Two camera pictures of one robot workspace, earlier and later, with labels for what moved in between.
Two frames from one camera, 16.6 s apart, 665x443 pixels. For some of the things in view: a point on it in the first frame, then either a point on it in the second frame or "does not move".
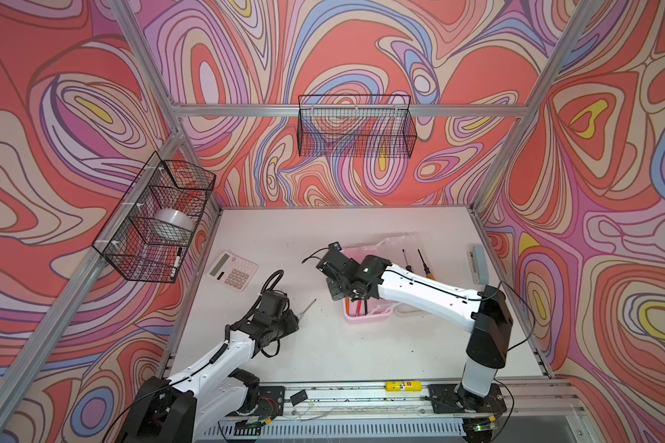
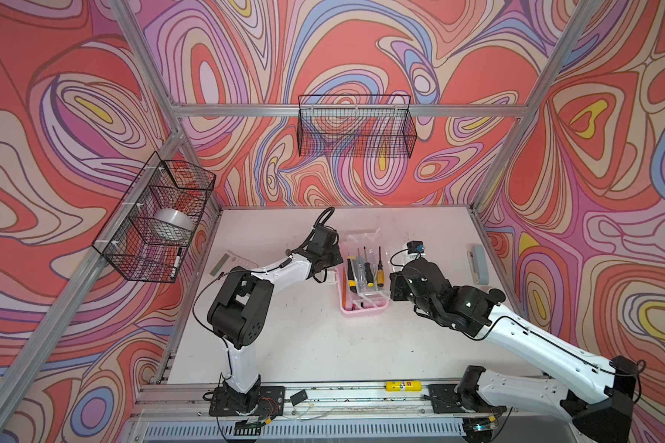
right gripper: (337, 293) to (396, 280)
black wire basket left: (149, 234) does not move
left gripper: (292, 324) to (338, 257)
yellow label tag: (403, 386) does not move
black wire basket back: (356, 125) does not move
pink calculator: (233, 270) does not move
